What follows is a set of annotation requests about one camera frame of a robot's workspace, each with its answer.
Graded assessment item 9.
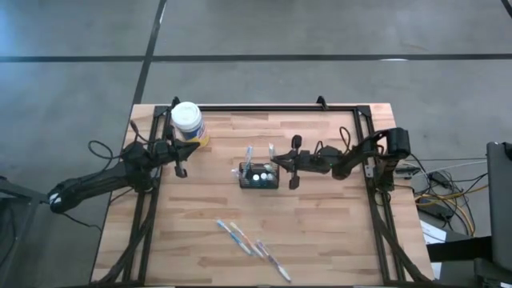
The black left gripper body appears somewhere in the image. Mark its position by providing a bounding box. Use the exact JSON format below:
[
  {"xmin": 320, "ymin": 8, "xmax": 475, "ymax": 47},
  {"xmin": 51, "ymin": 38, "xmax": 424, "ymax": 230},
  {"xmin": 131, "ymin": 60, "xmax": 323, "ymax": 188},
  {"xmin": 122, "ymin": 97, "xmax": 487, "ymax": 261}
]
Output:
[{"xmin": 154, "ymin": 128, "xmax": 187, "ymax": 178}]

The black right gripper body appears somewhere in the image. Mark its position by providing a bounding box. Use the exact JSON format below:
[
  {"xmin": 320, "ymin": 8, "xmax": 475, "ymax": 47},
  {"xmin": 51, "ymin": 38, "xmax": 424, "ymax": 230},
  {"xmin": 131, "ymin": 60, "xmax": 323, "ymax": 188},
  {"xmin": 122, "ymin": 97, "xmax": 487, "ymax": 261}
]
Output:
[{"xmin": 288, "ymin": 134, "xmax": 334, "ymax": 190}]

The orange toothbrush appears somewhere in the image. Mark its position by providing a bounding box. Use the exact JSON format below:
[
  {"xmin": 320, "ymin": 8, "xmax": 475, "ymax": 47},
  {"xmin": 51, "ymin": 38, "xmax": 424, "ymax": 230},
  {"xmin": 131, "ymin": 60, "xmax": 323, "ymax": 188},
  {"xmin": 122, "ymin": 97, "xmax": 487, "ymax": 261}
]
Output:
[{"xmin": 229, "ymin": 222, "xmax": 265, "ymax": 259}]

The purple toothbrush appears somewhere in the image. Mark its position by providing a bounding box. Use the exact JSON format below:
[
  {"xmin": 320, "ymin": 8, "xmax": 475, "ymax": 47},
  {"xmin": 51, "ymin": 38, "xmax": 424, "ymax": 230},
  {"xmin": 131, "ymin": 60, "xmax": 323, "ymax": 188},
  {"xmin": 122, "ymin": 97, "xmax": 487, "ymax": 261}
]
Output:
[{"xmin": 254, "ymin": 238, "xmax": 292, "ymax": 283}]

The Lysol wipes canister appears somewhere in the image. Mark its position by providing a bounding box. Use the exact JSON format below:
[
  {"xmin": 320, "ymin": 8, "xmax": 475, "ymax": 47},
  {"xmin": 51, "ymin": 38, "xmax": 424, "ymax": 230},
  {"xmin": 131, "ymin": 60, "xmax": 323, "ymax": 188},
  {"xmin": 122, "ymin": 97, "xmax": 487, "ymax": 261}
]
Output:
[{"xmin": 170, "ymin": 101, "xmax": 210, "ymax": 148}]

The black power brick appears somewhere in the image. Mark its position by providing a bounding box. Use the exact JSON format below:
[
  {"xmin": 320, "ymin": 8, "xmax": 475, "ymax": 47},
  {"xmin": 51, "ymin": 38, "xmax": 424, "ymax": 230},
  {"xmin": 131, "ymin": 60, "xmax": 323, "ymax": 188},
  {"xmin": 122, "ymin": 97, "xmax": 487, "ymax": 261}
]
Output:
[{"xmin": 418, "ymin": 202, "xmax": 455, "ymax": 222}]

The white paper sheet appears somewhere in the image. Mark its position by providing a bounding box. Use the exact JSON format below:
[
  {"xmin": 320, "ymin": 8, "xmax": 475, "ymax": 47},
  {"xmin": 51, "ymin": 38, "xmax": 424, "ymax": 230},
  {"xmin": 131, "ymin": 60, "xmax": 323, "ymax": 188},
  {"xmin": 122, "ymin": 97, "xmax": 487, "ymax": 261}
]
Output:
[{"xmin": 419, "ymin": 219, "xmax": 448, "ymax": 246}]

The dark grey stand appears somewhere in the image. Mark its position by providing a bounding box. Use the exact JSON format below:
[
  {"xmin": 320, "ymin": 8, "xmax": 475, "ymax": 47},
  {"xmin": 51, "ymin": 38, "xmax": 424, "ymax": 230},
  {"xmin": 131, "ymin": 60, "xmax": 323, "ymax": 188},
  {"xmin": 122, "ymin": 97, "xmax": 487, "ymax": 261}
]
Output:
[{"xmin": 0, "ymin": 174, "xmax": 53, "ymax": 288}]

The black stand foot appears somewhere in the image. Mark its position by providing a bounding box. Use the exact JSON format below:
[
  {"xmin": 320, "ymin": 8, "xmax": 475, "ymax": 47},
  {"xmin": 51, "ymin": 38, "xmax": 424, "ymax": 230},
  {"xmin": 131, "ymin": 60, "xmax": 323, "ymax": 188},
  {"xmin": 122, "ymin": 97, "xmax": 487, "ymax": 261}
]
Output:
[{"xmin": 426, "ymin": 235, "xmax": 494, "ymax": 264}]

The black cabinet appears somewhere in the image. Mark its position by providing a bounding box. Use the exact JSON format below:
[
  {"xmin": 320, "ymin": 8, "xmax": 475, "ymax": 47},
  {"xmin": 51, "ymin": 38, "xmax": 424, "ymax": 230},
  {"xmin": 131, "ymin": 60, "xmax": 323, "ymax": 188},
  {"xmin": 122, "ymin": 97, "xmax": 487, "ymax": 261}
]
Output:
[{"xmin": 485, "ymin": 141, "xmax": 512, "ymax": 288}]

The black wire basket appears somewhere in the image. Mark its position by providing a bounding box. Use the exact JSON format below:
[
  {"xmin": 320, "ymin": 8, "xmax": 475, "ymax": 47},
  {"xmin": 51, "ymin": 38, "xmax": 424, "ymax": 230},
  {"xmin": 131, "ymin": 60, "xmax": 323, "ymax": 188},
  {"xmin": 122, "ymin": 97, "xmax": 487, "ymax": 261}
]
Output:
[{"xmin": 238, "ymin": 161, "xmax": 281, "ymax": 190}]

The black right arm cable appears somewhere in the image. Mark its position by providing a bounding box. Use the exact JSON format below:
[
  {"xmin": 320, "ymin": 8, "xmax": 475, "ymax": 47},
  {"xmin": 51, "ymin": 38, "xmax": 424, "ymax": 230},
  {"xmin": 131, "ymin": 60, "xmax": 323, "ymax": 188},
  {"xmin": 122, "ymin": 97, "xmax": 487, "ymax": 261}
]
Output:
[{"xmin": 314, "ymin": 126, "xmax": 353, "ymax": 157}]

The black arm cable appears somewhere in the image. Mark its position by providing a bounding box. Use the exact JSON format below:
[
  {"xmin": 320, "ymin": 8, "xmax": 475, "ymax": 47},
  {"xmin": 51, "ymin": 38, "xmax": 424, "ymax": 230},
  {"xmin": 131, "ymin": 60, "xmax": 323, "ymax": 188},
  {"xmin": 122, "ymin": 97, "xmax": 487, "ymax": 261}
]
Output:
[
  {"xmin": 314, "ymin": 126, "xmax": 353, "ymax": 157},
  {"xmin": 87, "ymin": 119, "xmax": 161, "ymax": 161}
]

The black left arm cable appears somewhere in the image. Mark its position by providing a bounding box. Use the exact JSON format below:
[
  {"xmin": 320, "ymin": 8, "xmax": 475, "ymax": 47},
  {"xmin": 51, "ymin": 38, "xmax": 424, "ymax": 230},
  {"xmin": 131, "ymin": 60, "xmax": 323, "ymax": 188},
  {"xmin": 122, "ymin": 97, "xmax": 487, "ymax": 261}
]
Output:
[{"xmin": 87, "ymin": 119, "xmax": 161, "ymax": 161}]

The yellow floor cable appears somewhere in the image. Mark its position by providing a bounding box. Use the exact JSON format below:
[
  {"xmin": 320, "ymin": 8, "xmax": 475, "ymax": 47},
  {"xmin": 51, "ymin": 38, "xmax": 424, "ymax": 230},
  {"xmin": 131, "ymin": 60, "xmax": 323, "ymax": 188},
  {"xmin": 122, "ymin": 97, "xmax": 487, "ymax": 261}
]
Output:
[{"xmin": 414, "ymin": 183, "xmax": 489, "ymax": 237}]

